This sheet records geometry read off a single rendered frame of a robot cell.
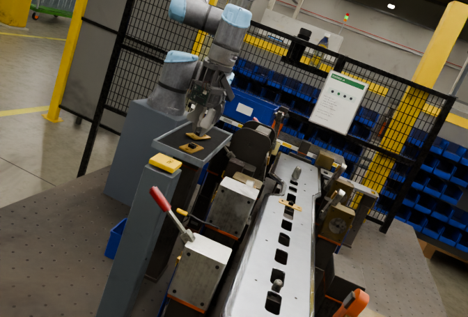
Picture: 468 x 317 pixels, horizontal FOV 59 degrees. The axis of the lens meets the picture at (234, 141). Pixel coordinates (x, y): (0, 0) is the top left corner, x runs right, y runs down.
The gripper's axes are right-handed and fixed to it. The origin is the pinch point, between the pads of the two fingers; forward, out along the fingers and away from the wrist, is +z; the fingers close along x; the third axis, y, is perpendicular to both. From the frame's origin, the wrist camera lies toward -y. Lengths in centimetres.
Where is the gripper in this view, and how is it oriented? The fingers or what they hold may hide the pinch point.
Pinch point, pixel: (200, 130)
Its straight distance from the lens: 118.7
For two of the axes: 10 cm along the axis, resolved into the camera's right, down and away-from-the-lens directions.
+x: 7.9, 4.3, -4.4
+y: -5.0, 0.5, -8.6
